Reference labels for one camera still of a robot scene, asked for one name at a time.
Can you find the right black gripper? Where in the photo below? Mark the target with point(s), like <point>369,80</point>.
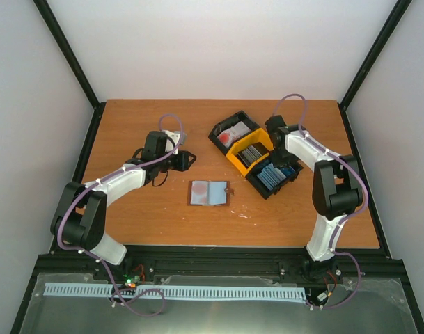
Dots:
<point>278,163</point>

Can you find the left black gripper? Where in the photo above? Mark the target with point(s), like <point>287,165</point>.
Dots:
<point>179,167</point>

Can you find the black bin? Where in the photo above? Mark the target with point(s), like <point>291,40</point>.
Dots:
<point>240,116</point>
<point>258,185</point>

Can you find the yellow bin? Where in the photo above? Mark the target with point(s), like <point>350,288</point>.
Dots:
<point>258,136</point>

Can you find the red white credit card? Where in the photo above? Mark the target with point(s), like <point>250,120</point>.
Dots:
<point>199,192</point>

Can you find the brown leather card holder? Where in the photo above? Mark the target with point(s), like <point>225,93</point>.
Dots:
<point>219,193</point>

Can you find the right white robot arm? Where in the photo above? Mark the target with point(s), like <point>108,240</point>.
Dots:
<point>338,193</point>

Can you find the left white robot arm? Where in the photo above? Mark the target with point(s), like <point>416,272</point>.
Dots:
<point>80,217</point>

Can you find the blue card stack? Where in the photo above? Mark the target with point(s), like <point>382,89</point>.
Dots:
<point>272,177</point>

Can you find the dark grey card stack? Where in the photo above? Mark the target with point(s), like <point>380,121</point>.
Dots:
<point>252,153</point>

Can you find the red white card stack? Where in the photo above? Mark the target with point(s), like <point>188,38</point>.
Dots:
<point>228,136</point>

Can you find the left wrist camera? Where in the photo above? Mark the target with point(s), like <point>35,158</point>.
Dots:
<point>177,137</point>

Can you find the light blue cable duct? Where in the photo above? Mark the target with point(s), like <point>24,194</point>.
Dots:
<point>180,293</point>

